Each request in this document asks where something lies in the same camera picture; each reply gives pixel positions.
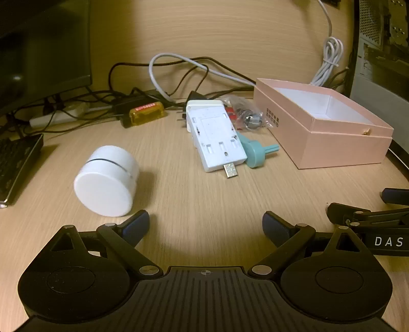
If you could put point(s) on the black computer monitor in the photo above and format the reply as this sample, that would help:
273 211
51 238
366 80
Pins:
38 48

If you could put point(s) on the glass computer case panel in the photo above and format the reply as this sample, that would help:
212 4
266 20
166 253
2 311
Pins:
383 48

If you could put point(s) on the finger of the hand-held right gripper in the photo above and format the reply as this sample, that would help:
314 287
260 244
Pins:
396 195
348 212

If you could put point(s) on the white round jar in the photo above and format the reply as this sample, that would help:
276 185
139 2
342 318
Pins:
102 188

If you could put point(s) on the pink cardboard box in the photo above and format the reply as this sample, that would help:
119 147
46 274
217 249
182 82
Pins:
335 143

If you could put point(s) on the teal plastic whistle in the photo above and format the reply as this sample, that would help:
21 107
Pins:
255 153

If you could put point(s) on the black plug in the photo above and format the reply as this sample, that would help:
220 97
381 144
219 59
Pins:
193 95

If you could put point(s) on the black keyboard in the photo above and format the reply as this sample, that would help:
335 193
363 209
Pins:
16 159

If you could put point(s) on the white plug adapter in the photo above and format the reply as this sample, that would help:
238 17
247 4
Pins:
214 140

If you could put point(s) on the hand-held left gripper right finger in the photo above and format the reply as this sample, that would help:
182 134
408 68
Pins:
273 225

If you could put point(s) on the clear plastic bag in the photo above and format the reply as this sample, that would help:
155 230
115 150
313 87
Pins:
238 103

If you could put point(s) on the small metal keys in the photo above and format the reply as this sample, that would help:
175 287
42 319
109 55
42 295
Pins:
253 120

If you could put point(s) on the white power strip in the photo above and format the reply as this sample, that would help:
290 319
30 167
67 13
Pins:
54 118

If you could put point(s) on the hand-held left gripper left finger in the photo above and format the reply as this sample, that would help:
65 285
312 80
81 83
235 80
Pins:
138 223

